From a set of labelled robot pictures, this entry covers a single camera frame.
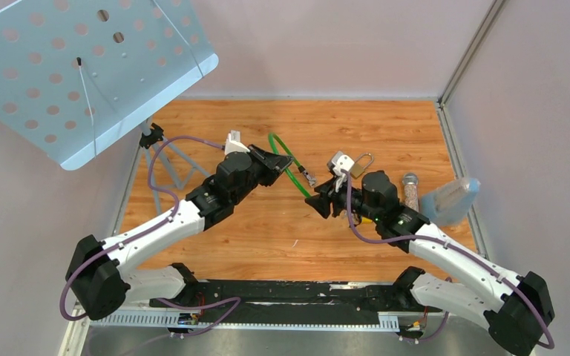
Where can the grey tripod stand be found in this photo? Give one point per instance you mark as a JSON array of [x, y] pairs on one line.
[[152, 137]]

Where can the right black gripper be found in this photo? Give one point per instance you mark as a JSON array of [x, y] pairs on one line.
[[321, 202]]

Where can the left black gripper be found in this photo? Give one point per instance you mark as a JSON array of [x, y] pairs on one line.
[[278, 161]]

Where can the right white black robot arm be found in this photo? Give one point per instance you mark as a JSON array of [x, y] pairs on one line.
[[515, 309]]

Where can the clear bottle with metal cap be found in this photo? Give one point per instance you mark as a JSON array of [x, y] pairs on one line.
[[410, 186]]

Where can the clear blue plastic bag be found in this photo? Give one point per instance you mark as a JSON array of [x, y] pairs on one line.
[[449, 204]]

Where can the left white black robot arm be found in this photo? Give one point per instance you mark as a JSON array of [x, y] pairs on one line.
[[101, 273]]

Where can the brass padlock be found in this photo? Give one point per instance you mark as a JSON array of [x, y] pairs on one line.
[[361, 164]]

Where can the perforated light blue metal plate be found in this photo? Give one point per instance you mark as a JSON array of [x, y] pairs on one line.
[[77, 76]]

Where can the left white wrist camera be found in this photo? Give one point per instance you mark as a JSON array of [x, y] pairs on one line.
[[233, 143]]

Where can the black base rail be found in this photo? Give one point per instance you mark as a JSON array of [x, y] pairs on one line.
[[277, 305]]

